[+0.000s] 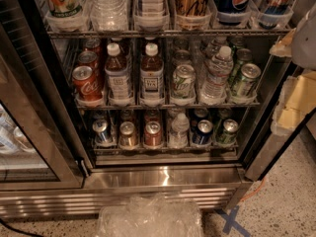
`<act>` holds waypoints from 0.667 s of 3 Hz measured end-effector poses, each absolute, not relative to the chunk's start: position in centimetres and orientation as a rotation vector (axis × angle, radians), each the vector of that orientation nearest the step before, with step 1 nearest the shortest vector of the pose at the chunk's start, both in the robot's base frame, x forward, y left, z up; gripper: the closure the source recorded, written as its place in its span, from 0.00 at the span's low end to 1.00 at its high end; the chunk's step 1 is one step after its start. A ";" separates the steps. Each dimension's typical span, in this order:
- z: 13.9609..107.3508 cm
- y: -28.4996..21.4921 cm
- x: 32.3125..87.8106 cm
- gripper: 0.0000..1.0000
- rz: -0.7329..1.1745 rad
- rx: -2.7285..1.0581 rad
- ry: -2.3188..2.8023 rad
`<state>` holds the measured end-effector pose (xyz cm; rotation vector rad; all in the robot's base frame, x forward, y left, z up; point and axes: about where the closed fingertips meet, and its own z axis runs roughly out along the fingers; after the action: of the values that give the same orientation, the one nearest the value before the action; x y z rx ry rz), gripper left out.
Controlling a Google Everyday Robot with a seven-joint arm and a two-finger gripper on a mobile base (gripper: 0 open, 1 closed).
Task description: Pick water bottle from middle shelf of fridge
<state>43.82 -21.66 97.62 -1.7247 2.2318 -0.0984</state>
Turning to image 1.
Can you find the green can bottom right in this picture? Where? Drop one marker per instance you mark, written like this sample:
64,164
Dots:
227,132

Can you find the green can second row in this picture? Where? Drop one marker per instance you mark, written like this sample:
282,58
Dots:
243,56

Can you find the water bottle behind front one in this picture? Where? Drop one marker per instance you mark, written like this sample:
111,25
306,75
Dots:
214,46

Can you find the white green soda can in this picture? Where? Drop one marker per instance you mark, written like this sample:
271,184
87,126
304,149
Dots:
183,82

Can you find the red cola can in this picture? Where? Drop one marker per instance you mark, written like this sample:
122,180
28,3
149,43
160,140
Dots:
94,45
86,83
91,59

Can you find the silver can behind soda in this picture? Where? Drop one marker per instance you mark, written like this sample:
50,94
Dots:
180,57

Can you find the red cola can front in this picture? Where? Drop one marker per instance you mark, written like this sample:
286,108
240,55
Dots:
86,83

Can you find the red cola can rear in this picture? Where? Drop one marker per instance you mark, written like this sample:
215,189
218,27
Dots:
94,45

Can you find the clear water bottle top shelf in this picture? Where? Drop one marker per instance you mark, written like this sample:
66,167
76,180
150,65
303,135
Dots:
109,15

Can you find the blue can bottom left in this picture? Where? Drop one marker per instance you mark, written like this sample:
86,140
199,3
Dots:
102,130

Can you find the glass fridge door left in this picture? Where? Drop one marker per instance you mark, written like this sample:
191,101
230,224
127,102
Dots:
43,160

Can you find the red can bottom shelf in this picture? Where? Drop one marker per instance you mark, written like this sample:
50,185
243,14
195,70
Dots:
153,133

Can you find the brown tea bottle left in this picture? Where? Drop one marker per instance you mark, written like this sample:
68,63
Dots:
118,76

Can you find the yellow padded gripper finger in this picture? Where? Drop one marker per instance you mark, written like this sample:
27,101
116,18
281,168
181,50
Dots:
283,47
296,100

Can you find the stainless steel beverage fridge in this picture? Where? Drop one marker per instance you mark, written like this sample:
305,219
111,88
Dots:
215,177

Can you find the gold can bottom shelf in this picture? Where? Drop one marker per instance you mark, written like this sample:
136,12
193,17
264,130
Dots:
127,134

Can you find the crumpled clear plastic wrap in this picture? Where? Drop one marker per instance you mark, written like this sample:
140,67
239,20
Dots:
151,217

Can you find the brown tea bottle right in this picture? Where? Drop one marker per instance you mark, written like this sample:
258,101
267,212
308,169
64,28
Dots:
152,76

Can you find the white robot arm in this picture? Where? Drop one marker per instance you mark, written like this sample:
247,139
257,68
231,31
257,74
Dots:
303,47

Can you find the green ginger ale can front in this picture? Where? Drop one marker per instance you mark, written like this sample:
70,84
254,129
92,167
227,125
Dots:
245,80

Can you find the small water bottle bottom shelf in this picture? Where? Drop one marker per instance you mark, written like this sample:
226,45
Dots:
178,134

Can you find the dark blue can bottom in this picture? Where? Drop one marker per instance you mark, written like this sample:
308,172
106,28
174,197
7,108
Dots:
202,132

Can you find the white label bottle top shelf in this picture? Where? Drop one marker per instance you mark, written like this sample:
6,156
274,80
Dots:
150,13

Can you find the brown tea bottle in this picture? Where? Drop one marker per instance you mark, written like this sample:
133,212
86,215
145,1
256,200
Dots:
118,76
152,76

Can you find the clear water bottle shelf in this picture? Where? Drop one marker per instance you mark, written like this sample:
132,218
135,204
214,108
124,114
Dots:
109,15
217,71

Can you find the blue red bottle top right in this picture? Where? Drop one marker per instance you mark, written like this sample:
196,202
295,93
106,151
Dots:
271,10

